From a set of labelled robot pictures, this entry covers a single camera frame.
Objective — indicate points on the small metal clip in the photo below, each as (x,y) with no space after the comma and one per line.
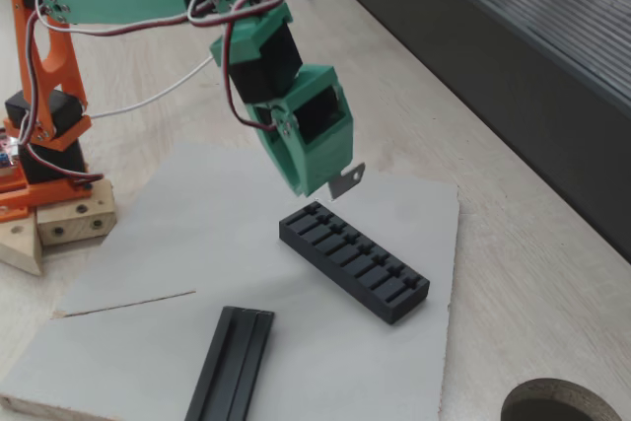
(345,182)

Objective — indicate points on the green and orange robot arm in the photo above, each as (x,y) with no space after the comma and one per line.
(123,4)

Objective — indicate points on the black slotted rack block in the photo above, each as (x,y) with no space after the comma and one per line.
(335,273)

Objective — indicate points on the grey painted wooden board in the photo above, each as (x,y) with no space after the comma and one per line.
(148,253)

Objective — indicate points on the light wooden base block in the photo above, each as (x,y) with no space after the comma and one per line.
(74,224)

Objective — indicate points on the red controller board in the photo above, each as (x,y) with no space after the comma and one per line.
(6,157)

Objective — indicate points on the wooden wedge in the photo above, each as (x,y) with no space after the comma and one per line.
(20,248)

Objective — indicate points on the black grooved rail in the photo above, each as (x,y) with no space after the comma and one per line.
(231,367)

